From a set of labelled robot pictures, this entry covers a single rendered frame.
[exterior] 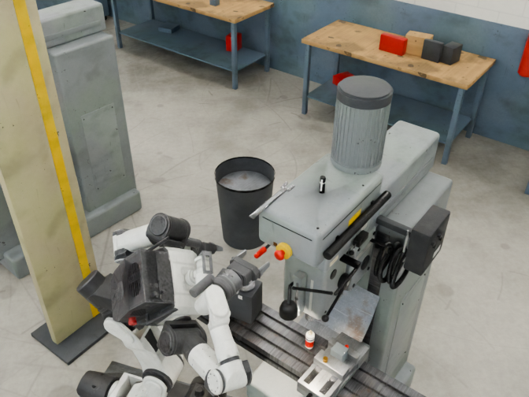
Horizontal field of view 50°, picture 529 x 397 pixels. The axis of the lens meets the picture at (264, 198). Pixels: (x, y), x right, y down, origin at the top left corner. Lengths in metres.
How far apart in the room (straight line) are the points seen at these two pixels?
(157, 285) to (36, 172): 1.51
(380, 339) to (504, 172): 3.37
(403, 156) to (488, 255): 2.49
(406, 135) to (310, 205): 0.88
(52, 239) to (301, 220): 2.04
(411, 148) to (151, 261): 1.27
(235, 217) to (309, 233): 2.52
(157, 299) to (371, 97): 1.02
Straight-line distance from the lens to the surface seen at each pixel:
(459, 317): 4.38
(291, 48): 7.35
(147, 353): 2.50
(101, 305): 2.38
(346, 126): 2.09
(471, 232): 5.14
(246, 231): 4.48
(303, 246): 1.95
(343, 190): 2.09
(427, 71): 5.66
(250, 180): 4.52
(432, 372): 4.00
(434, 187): 2.78
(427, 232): 2.23
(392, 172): 2.46
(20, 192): 3.37
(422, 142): 2.71
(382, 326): 2.91
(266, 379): 2.72
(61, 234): 3.67
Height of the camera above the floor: 3.11
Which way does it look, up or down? 37 degrees down
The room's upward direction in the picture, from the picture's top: 1 degrees clockwise
